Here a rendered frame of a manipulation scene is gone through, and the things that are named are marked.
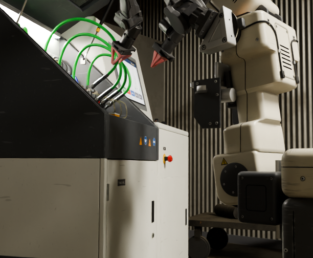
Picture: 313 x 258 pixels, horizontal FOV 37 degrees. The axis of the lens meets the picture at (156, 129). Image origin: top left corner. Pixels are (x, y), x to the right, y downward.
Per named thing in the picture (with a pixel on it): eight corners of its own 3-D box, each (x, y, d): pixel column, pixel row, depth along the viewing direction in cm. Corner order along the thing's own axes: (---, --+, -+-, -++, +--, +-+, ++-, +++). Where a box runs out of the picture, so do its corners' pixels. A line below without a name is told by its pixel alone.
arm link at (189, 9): (192, 18, 139) (205, 8, 141) (170, 3, 145) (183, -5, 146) (195, 40, 147) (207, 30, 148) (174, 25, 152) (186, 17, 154)
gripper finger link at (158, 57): (149, 62, 215) (161, 46, 212) (158, 71, 212) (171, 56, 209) (141, 59, 209) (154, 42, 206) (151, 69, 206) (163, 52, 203)
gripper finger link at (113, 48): (103, 59, 201) (113, 41, 196) (114, 59, 207) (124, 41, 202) (113, 69, 198) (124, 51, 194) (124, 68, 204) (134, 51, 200)
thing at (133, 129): (109, 158, 166) (109, 113, 168) (97, 158, 168) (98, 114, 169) (156, 160, 226) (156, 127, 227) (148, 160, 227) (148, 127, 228)
